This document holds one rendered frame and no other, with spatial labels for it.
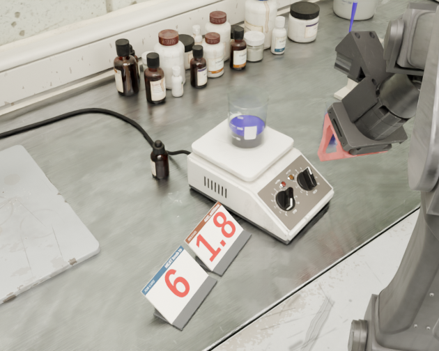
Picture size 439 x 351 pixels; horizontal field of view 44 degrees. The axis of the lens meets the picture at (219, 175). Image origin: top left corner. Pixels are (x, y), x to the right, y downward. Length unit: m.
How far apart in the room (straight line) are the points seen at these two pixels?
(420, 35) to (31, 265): 0.58
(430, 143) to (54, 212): 0.63
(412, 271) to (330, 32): 0.96
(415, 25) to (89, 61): 0.73
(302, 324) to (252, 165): 0.24
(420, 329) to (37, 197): 0.61
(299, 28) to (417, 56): 0.75
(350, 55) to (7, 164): 0.59
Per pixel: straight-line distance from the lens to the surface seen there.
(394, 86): 0.67
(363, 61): 0.72
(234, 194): 0.82
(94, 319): 0.75
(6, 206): 0.91
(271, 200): 0.80
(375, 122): 0.70
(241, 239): 0.82
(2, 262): 0.83
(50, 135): 1.05
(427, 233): 0.43
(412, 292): 0.49
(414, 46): 0.58
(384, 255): 0.84
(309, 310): 0.76
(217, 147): 0.84
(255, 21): 1.24
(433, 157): 0.37
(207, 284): 0.76
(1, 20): 1.10
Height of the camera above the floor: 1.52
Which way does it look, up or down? 42 degrees down
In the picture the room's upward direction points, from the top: 1 degrees clockwise
